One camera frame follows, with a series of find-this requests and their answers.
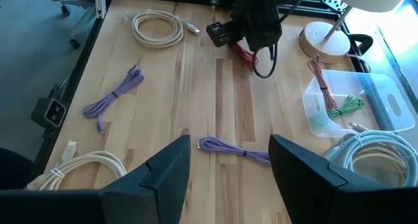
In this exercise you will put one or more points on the clear plastic bin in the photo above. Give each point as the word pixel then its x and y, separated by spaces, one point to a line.
pixel 375 87

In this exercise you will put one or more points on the silver aluminium rail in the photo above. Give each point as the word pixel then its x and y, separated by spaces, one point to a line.
pixel 99 2

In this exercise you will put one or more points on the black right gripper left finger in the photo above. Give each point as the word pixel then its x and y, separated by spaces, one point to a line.
pixel 156 198

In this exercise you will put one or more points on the black table-level camera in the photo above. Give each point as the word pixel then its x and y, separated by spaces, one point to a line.
pixel 49 112

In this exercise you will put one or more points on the office chair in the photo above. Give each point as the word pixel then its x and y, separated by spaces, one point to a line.
pixel 65 10

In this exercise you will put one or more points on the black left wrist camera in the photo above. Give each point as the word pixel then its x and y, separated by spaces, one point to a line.
pixel 218 34

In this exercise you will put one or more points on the white opaque plastic bin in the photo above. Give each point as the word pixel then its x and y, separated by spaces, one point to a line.
pixel 375 175

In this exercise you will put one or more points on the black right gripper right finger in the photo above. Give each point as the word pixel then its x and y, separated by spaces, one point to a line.
pixel 310 191

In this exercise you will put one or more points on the black table clamp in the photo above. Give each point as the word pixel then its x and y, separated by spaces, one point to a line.
pixel 362 39

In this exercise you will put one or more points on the table lamp white shade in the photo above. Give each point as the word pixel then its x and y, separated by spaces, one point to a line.
pixel 323 42

